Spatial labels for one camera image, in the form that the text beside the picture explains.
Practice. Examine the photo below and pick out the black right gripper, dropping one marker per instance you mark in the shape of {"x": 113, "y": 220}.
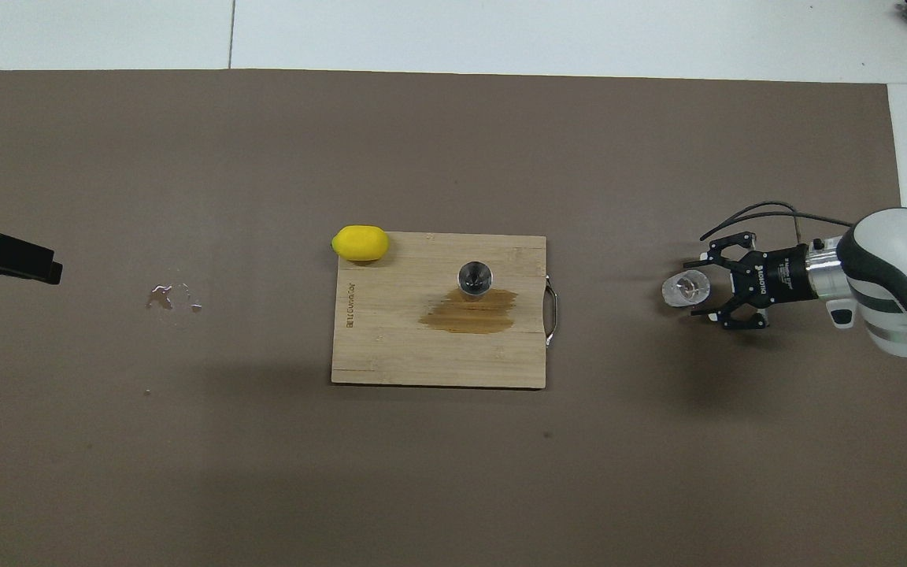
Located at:
{"x": 780, "y": 276}

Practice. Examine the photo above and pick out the clear glass cup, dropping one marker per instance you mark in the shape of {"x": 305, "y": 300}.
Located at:
{"x": 686, "y": 290}

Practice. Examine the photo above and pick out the metal double jigger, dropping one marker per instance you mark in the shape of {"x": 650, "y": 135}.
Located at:
{"x": 475, "y": 279}

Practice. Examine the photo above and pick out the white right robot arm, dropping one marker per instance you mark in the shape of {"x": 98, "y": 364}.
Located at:
{"x": 902, "y": 276}

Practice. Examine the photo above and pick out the wooden cutting board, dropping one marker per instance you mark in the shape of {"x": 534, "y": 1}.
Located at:
{"x": 422, "y": 354}

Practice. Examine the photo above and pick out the yellow lemon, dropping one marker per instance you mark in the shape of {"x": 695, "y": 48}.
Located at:
{"x": 360, "y": 243}

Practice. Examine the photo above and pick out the brown table mat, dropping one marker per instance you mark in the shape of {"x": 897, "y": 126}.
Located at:
{"x": 453, "y": 472}

